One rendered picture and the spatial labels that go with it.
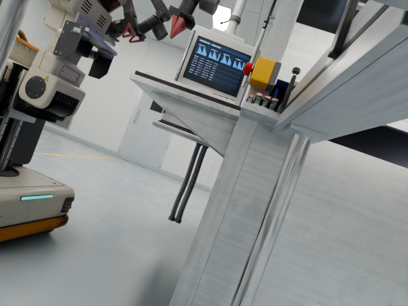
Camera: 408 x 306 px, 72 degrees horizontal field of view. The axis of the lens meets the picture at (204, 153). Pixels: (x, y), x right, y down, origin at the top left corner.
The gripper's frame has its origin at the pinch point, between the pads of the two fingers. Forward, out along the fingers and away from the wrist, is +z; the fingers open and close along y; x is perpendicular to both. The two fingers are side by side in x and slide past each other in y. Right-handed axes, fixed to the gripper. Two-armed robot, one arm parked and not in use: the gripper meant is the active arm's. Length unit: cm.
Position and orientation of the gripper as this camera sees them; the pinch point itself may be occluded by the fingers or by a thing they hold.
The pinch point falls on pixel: (171, 36)
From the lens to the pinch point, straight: 116.1
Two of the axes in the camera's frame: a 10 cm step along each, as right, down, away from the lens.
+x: 0.8, 0.5, 10.0
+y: 8.7, 4.8, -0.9
